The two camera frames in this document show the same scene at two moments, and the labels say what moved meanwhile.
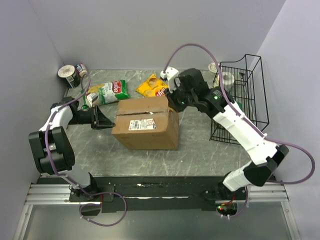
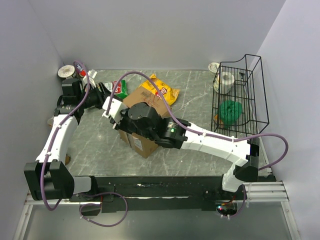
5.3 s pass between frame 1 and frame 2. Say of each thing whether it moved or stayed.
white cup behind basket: stayed
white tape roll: stayed
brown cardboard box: moved
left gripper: moved
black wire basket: stayed
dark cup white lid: stayed
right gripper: moved
